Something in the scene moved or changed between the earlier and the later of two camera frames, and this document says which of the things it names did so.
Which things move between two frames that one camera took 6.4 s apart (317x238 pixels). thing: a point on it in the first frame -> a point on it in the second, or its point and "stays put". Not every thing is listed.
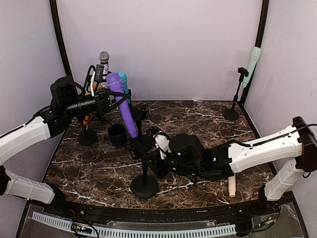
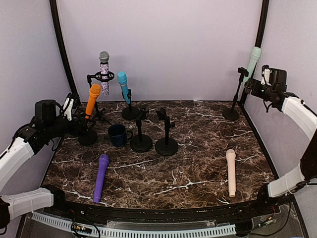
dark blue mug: [118, 133] stays put
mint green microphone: [255, 55] stays put
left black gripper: [105, 105] -> [76, 132]
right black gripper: [157, 169] -> [250, 83]
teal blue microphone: [125, 84] stays put
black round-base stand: [232, 114] stays put
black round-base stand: [144, 187] -> [166, 146]
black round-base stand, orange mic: [88, 136] stays put
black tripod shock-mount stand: [87, 117] -> [103, 76]
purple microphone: [115, 80] -> [103, 161]
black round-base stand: [142, 144] stays put
